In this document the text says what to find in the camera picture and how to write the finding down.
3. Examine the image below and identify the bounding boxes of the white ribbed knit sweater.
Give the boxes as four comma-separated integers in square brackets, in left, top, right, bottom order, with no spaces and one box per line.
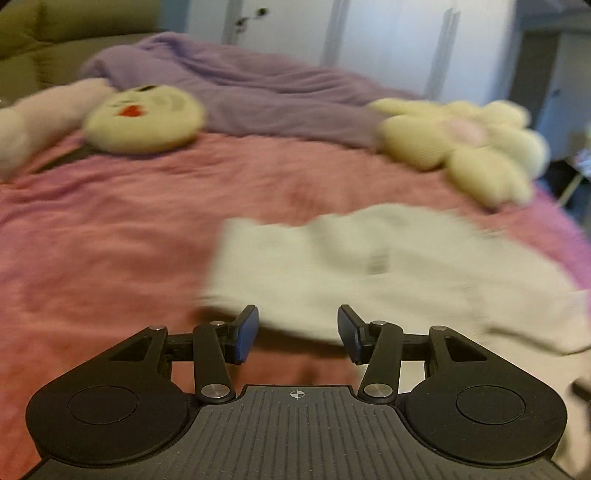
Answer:
[199,203,591,355]

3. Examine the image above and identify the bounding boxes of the pink ribbed blanket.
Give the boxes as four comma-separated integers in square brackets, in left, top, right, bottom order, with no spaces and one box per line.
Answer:
[0,124,591,472]

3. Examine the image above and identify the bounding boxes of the yellow flower cushion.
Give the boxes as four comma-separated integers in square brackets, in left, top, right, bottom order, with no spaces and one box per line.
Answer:
[367,98,551,209]

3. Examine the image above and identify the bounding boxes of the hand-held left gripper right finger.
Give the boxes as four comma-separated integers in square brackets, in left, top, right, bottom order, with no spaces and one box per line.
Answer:
[337,305,493,407]

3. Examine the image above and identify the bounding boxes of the green upholstered headboard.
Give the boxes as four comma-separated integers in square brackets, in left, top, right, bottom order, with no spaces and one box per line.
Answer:
[0,0,163,90]

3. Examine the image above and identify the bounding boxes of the yellow-legged side table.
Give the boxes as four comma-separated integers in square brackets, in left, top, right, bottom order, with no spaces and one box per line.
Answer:
[551,131,591,208]

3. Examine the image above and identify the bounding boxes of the round yellow face cushion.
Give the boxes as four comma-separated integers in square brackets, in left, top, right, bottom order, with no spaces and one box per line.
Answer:
[84,85,207,156]

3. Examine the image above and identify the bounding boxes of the white wardrobe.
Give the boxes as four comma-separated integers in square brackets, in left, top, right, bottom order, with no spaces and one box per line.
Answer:
[185,0,525,101]

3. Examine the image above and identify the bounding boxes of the white pink plush toy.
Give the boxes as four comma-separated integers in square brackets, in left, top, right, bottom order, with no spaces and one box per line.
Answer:
[0,78,114,180]

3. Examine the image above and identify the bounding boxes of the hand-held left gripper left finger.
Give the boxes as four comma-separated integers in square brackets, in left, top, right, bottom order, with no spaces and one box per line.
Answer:
[104,305,260,404]

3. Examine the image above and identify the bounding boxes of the purple blanket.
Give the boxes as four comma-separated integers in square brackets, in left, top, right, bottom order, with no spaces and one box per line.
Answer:
[78,33,416,149]

